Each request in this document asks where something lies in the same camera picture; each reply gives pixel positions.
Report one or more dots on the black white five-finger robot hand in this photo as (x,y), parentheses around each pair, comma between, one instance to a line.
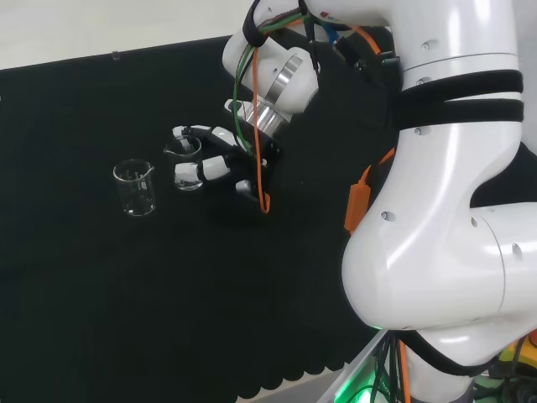
(247,163)

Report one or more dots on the clear glass beaker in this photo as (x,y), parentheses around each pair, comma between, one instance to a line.
(135,193)
(186,184)

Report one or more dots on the black bench cloth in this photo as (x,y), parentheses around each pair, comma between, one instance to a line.
(168,273)

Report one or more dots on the clear tape piece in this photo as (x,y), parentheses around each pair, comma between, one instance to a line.
(116,55)

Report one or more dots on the yellow stop button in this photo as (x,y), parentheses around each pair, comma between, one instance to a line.
(514,357)

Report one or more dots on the grey metal base plate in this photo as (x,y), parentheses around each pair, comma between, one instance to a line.
(356,378)

